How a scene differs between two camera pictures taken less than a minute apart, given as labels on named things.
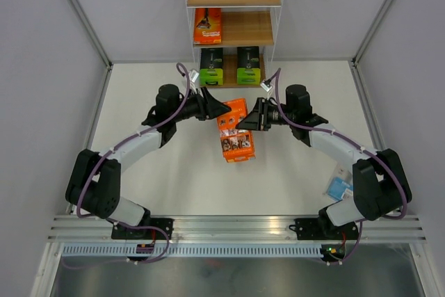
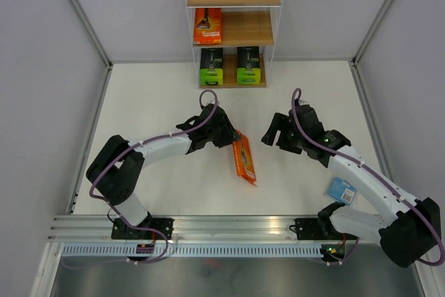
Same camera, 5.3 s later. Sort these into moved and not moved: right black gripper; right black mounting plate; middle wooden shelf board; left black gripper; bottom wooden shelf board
Moved: left black gripper; right black gripper
Not moved: middle wooden shelf board; bottom wooden shelf board; right black mounting plate
